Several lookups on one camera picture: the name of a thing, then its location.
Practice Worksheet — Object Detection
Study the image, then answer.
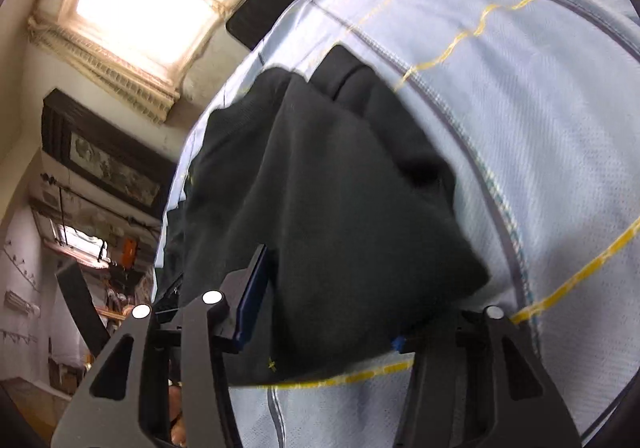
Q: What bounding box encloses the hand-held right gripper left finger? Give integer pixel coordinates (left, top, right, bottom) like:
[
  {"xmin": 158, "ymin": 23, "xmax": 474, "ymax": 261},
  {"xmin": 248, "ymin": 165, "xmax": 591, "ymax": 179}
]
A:
[{"xmin": 50, "ymin": 244, "xmax": 273, "ymax": 448}]

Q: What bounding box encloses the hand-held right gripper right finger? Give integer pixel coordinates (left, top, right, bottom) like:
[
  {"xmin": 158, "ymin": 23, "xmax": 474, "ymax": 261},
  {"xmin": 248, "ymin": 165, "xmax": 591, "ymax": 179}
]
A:
[{"xmin": 392, "ymin": 305, "xmax": 583, "ymax": 448}]

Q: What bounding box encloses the black hoodie with yellow lining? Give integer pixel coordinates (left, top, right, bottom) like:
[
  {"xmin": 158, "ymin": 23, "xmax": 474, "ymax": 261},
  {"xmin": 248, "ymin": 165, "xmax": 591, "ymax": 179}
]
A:
[{"xmin": 152, "ymin": 44, "xmax": 491, "ymax": 386}]

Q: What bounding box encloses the person's left hand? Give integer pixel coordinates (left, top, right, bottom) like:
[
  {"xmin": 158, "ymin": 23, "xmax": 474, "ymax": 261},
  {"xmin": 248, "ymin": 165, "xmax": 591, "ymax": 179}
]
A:
[{"xmin": 169, "ymin": 383, "xmax": 188, "ymax": 446}]

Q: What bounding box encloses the small barred window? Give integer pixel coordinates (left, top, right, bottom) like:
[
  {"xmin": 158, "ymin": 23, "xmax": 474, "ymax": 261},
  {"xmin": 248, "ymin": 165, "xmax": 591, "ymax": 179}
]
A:
[{"xmin": 47, "ymin": 220, "xmax": 108, "ymax": 269}]

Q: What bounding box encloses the orange object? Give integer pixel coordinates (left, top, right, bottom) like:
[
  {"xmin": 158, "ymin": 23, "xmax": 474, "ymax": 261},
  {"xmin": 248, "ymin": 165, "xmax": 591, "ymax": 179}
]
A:
[{"xmin": 120, "ymin": 238, "xmax": 139, "ymax": 270}]

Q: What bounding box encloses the black framed picture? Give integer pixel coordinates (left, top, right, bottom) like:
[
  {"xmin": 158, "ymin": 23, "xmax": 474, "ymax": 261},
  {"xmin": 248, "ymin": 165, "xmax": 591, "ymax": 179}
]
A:
[{"xmin": 41, "ymin": 88, "xmax": 173, "ymax": 219}]

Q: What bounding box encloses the light blue striped bed sheet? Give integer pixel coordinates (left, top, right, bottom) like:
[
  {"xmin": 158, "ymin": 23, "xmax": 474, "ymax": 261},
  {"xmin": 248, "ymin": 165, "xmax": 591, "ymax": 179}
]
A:
[{"xmin": 155, "ymin": 0, "xmax": 640, "ymax": 448}]

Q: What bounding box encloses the black office chair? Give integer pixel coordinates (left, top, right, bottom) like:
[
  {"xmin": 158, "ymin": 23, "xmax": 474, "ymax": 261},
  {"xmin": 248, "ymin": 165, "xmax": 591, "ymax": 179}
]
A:
[{"xmin": 225, "ymin": 0, "xmax": 301, "ymax": 51}]

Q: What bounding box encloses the large bright window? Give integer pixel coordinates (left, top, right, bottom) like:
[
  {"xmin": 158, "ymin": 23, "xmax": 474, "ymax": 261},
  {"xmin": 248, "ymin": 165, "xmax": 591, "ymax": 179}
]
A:
[{"xmin": 27, "ymin": 0, "xmax": 321, "ymax": 124}]

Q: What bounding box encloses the white wall light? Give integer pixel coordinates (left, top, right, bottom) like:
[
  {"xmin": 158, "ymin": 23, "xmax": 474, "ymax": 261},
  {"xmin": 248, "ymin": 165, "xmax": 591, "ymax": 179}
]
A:
[{"xmin": 4, "ymin": 290, "xmax": 41, "ymax": 317}]

